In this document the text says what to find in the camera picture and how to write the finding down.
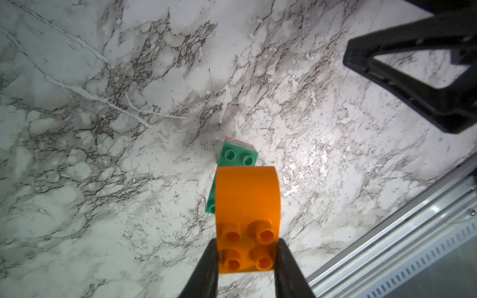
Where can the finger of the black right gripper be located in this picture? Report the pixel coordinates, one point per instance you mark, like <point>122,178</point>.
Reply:
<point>453,108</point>

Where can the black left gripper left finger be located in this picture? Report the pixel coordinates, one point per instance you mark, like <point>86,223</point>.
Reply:
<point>203,282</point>

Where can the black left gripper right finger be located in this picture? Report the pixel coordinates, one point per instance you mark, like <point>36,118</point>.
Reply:
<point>289,280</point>

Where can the orange lego brick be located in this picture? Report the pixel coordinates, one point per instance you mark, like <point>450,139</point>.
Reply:
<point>248,214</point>

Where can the dark green lego brick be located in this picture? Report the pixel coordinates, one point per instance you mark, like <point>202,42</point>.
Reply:
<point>230,156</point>

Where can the red lego brick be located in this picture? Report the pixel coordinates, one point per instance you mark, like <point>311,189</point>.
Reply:
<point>239,143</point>

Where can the aluminium front rail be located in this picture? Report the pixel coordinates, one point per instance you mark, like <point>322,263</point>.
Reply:
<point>427,229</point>

